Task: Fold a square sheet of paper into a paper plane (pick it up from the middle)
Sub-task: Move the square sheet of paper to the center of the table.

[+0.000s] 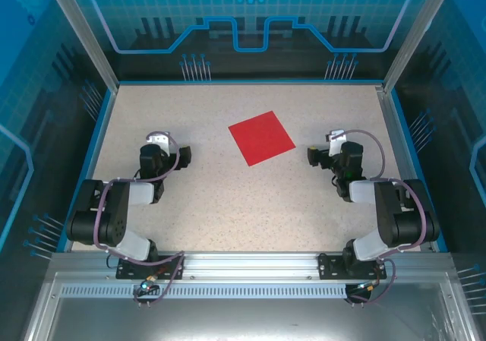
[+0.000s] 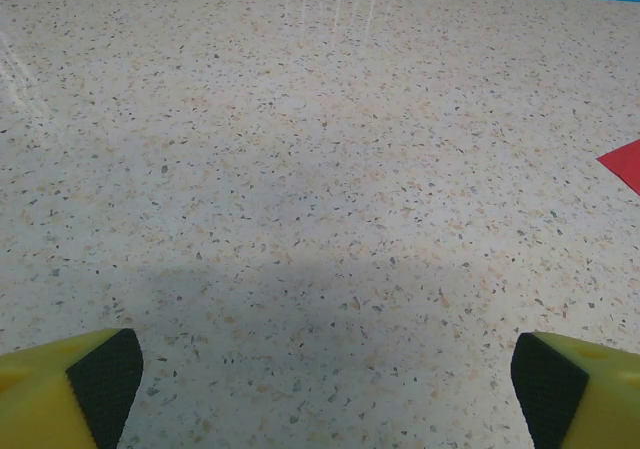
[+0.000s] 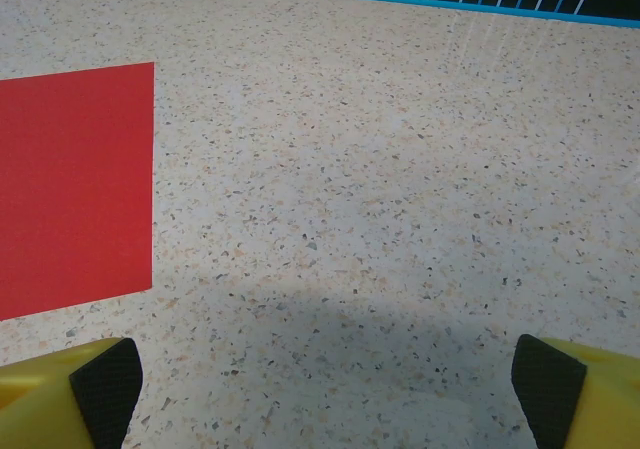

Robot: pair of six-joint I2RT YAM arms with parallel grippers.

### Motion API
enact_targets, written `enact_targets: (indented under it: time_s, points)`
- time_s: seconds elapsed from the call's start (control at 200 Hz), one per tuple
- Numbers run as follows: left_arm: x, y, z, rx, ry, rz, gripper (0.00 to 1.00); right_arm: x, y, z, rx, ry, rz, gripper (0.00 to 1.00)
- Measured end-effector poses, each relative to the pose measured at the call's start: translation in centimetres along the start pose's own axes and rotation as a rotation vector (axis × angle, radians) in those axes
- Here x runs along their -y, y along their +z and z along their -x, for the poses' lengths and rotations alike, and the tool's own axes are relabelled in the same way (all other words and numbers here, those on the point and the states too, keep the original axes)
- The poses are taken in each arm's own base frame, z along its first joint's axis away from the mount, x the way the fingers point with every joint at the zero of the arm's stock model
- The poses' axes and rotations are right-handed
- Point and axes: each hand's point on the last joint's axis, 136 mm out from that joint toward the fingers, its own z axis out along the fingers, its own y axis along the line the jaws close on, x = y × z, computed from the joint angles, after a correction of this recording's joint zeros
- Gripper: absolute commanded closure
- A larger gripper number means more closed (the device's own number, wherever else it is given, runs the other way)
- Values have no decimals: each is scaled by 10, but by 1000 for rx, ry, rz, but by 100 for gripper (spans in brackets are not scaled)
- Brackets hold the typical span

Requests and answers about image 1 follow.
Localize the red square cloth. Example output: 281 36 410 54
227 110 297 167

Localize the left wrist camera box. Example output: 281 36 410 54
146 131 171 154

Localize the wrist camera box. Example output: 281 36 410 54
146 131 171 154
325 128 348 158

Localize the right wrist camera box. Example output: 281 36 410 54
325 128 348 158

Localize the aluminium side rail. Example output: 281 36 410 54
374 84 436 253

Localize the blue side frame strip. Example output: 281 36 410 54
55 87 117 253

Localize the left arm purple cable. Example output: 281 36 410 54
92 130 187 306

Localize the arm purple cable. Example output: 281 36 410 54
329 128 428 306
92 130 187 306

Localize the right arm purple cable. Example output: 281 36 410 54
329 128 428 306

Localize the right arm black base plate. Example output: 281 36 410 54
317 253 389 281

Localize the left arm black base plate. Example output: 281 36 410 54
115 254 186 280

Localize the aluminium mounting rail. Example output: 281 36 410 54
48 251 455 282

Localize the cable connector with green light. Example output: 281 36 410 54
346 279 383 304
132 274 161 297

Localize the slotted grey cable duct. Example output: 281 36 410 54
58 284 349 300

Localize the aluminium frame post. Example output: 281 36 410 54
40 0 120 93
382 0 459 93

